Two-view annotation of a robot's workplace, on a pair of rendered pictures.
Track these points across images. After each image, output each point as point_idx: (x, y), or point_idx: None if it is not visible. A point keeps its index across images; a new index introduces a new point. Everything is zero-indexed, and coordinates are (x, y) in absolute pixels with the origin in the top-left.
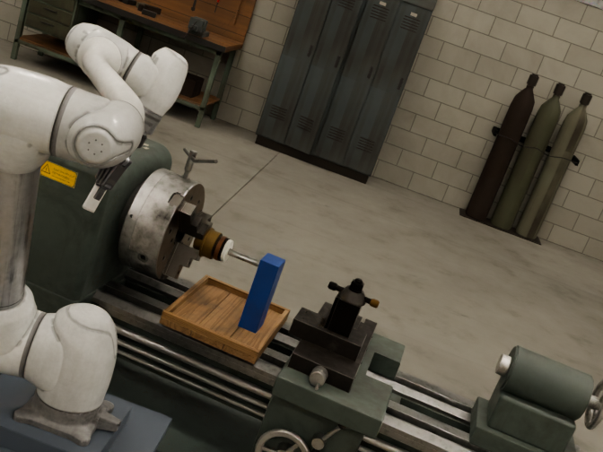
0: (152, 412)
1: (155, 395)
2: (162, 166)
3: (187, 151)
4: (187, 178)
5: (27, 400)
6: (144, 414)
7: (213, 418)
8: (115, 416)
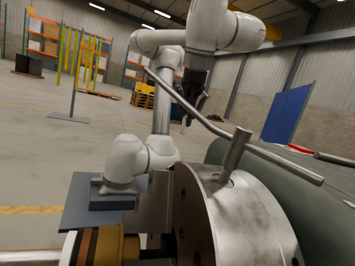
0: (74, 226)
1: None
2: (338, 253)
3: (282, 158)
4: (226, 188)
5: (134, 185)
6: (80, 221)
7: None
8: (95, 192)
